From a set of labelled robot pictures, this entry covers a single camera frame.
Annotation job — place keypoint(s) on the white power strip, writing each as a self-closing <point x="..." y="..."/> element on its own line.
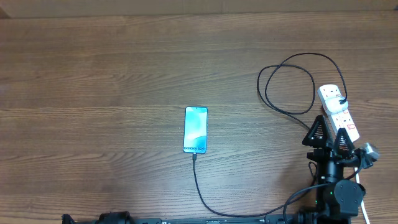
<point x="339" y="120"/>

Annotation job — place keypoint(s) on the blue Galaxy smartphone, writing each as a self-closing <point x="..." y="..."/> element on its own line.
<point x="195" y="130"/>

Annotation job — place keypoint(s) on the white charger adapter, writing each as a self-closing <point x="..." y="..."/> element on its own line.
<point x="335" y="105"/>

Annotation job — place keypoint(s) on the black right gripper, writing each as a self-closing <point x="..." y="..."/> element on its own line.
<point x="324" y="150"/>

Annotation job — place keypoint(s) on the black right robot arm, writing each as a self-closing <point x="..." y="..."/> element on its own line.
<point x="338" y="196"/>

